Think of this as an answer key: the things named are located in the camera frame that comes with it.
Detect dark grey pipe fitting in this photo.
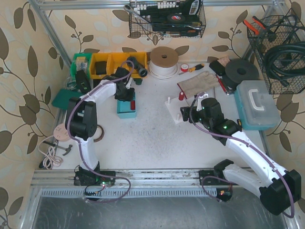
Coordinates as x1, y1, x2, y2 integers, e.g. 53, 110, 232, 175
127, 56, 148, 78

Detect black box in bin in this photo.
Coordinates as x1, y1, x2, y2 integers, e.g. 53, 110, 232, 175
95, 61, 107, 75

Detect blue clear toolbox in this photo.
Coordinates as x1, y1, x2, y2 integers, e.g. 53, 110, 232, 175
234, 80, 281, 131

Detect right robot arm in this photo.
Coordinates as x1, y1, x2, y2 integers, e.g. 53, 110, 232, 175
180, 95, 301, 219

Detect green storage bin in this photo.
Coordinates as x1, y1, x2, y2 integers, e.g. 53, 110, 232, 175
70, 53, 92, 80

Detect wire basket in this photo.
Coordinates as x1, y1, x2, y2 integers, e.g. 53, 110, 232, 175
247, 14, 305, 94
124, 0, 206, 42

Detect right wire basket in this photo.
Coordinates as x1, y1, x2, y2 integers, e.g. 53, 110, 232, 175
247, 14, 305, 94

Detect red white tape roll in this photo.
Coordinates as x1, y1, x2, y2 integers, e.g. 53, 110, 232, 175
180, 63, 189, 72

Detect coiled black hose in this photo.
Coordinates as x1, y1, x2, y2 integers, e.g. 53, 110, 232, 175
264, 42, 305, 81

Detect brown tape roll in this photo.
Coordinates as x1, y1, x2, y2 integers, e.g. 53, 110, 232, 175
93, 125, 104, 143

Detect white peg base plate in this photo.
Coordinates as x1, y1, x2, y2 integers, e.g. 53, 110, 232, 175
164, 97, 189, 124

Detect black rectangular block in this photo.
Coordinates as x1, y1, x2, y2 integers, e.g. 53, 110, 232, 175
93, 79, 101, 88

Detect beige work glove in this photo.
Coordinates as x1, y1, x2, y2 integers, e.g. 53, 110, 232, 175
177, 71, 220, 99

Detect silver wrench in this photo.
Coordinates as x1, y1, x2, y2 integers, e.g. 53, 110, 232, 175
123, 5, 151, 24

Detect blue plastic tray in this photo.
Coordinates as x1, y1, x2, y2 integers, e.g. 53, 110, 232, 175
116, 95, 137, 119

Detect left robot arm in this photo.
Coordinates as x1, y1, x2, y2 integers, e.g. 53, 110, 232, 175
65, 67, 134, 175

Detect black disc spool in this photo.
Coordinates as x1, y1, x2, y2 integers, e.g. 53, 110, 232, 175
222, 59, 259, 90

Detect green cutting mat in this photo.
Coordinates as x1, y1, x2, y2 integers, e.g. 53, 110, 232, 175
51, 89, 83, 110

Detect orange handled pliers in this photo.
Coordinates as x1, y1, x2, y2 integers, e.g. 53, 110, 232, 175
243, 16, 266, 35

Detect top wire basket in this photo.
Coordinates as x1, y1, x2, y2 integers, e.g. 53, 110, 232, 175
124, 0, 206, 42

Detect red spring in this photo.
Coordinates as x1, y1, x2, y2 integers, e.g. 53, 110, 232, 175
131, 100, 136, 110
178, 92, 184, 101

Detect black tape roll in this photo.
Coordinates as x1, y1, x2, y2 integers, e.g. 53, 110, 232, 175
166, 13, 185, 24

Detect black green meter device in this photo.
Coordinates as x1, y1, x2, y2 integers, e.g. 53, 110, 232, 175
75, 70, 91, 94

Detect small hammer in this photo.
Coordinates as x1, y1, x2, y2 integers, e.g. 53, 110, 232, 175
43, 141, 72, 156

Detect white cable spool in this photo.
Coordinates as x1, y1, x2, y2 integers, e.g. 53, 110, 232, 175
149, 46, 179, 80

